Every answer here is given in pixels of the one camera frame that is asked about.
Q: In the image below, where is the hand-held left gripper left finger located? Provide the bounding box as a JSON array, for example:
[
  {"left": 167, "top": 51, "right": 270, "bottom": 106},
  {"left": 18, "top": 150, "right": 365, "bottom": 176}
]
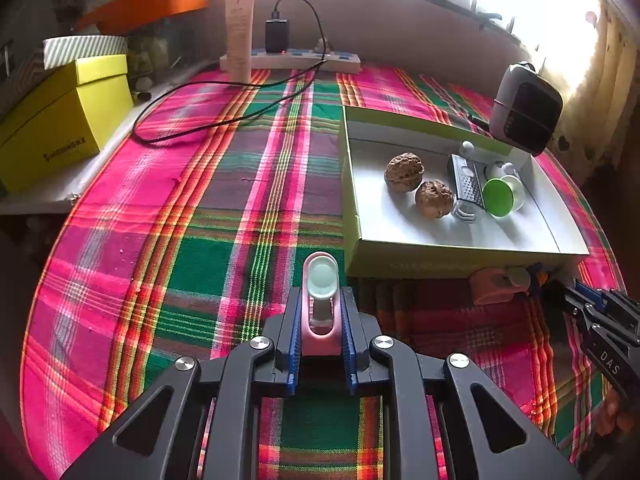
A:
[{"left": 60, "top": 287, "right": 302, "bottom": 480}]

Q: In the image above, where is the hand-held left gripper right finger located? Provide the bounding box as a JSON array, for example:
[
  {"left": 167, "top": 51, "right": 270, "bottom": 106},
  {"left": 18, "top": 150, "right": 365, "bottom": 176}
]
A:
[{"left": 341, "top": 287, "right": 581, "bottom": 480}]

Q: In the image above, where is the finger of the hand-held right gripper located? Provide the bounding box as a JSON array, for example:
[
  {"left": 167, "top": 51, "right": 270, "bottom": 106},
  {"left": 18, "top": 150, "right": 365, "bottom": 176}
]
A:
[
  {"left": 592, "top": 287, "right": 640, "bottom": 337},
  {"left": 545, "top": 279, "right": 610, "bottom": 330}
]

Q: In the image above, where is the black and orange toy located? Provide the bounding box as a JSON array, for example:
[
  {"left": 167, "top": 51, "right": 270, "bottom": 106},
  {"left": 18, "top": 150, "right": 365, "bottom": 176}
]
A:
[{"left": 529, "top": 261, "right": 551, "bottom": 296}]

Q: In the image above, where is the green white cup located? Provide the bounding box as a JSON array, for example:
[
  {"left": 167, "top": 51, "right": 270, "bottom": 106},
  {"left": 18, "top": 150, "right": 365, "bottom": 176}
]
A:
[{"left": 481, "top": 174, "right": 526, "bottom": 219}]

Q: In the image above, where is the shallow white cardboard box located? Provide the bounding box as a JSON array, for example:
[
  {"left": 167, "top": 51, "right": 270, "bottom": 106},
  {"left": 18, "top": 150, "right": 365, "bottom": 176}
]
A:
[{"left": 341, "top": 105, "right": 592, "bottom": 279}]

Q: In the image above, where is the small dark metal grater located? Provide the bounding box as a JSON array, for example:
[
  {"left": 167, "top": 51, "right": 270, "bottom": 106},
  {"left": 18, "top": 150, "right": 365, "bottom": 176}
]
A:
[{"left": 450, "top": 153, "right": 489, "bottom": 224}]

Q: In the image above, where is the brown walnut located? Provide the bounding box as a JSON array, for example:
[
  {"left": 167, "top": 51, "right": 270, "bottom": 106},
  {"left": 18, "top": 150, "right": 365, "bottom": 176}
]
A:
[
  {"left": 414, "top": 179, "right": 455, "bottom": 220},
  {"left": 383, "top": 152, "right": 426, "bottom": 194}
]

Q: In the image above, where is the plaid blanket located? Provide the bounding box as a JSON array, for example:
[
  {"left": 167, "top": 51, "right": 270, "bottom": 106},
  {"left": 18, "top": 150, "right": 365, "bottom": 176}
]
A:
[{"left": 20, "top": 61, "right": 627, "bottom": 480}]

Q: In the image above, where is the white black speaker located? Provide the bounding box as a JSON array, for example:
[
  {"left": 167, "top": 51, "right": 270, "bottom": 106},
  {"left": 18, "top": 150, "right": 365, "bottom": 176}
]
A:
[{"left": 488, "top": 61, "right": 564, "bottom": 157}]

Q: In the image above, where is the patterned cream curtain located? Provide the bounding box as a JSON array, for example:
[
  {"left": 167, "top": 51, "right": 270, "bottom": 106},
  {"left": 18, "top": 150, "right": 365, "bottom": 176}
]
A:
[{"left": 562, "top": 0, "right": 640, "bottom": 191}]

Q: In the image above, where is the white power strip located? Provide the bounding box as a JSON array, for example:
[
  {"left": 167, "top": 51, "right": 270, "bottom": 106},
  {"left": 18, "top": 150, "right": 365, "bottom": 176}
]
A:
[{"left": 219, "top": 48, "right": 362, "bottom": 76}]

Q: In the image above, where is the black charger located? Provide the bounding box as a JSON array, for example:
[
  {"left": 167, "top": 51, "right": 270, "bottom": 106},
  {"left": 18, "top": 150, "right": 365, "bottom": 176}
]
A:
[{"left": 264, "top": 18, "right": 291, "bottom": 55}]

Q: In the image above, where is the cream cosmetic tube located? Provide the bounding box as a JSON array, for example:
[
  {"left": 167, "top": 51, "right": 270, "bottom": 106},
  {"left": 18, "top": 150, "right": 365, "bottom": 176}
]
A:
[{"left": 224, "top": 0, "right": 257, "bottom": 82}]

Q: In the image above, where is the glass tank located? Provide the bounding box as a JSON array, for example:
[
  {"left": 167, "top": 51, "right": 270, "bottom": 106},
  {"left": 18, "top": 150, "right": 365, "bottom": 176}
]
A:
[{"left": 126, "top": 10, "right": 213, "bottom": 93}]

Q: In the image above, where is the yellow-green cardboard box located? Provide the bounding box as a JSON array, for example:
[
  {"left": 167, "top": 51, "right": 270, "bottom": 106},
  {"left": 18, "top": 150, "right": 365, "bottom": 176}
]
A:
[{"left": 0, "top": 53, "right": 136, "bottom": 194}]

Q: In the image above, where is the green striped box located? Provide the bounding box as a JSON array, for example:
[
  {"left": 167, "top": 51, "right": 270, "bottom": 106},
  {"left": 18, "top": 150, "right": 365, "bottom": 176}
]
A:
[{"left": 42, "top": 35, "right": 130, "bottom": 71}]

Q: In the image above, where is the black charger cable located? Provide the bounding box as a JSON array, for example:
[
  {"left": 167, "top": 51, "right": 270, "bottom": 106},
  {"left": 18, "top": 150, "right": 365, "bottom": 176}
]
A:
[{"left": 132, "top": 0, "right": 332, "bottom": 144}]

